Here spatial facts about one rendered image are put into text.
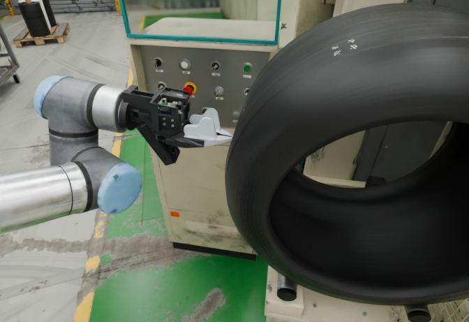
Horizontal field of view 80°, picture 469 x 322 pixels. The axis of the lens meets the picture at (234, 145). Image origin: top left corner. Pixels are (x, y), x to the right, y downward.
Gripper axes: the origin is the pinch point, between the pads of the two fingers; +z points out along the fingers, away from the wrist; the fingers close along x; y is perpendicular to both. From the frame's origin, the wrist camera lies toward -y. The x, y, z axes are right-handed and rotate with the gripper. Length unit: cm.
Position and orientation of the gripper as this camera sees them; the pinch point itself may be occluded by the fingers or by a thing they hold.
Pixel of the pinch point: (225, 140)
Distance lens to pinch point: 55.6
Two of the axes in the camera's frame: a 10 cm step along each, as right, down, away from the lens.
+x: 1.7, -5.7, 8.0
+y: 1.2, -7.9, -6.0
